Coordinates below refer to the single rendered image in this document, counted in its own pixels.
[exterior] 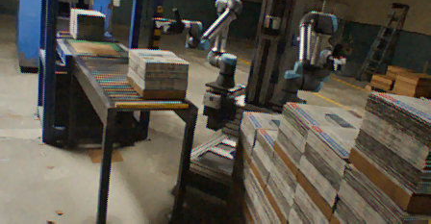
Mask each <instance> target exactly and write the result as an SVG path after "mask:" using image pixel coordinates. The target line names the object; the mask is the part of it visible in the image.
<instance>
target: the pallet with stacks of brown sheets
mask: <svg viewBox="0 0 431 224"><path fill-rule="evenodd" d="M374 87H376V89H384V90H385V91H386V94H392V95H402V96H406V97H415V98H417V99H419V98H420V97H424V98H425V99H427V100H430V98H431V76H430V75H427V74H420V73H418V72H417V71H412V70H410V69H408V68H403V67H400V66H393V65H389V66H388V69H387V73H386V75H384V74H373V76H372V79H371V80H370V83H367V84H366V89H367V90H369V91H370V92H376V91H375V90H373V89H374Z"/></svg>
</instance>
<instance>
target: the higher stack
mask: <svg viewBox="0 0 431 224"><path fill-rule="evenodd" d="M422 99H424V100H422ZM367 100H368V101H367V102H366V105H365V111H364V114H363V115H364V116H363V120H362V123H363V124H361V128H359V134H358V136H357V138H356V144H355V145H354V146H352V148H354V149H355V151H357V152H358V153H360V155H361V156H363V157H364V158H365V159H367V160H368V162H370V163H372V164H373V166H375V167H376V168H377V169H379V170H380V171H381V172H382V173H383V174H385V175H386V176H387V177H389V179H391V180H392V181H393V182H395V183H396V184H397V185H398V186H399V187H401V188H402V189H403V190H405V191H406V192H407V193H409V194H410V195H411V196H421V197H431V100H427V99H425V98H424V97H420V98H419V99H417V98H415V97H406V96H402V95H392V94H386V93H379V92H370V93H369V95H368V98H367ZM346 167H347V169H346V170H345V174H344V180H342V184H341V187H340V191H339V194H338V195H339V203H338V205H336V211H335V212H334V215H335V216H336V217H337V219H339V221H340V222H341V224H428V223H429V219H430V218H431V212H406V211H404V210H403V209H402V208H400V206H399V205H397V204H396V203H395V201H394V200H393V199H391V197H389V196H388V195H387V194H386V193H385V192H383V190H382V189H380V187H378V186H377V185H376V184H375V183H374V182H372V181H371V180H370V179H369V178H368V177H367V176H365V174H363V172H361V171H360V170H359V169H357V167H356V166H355V165H354V164H348V165H347V166H346Z"/></svg>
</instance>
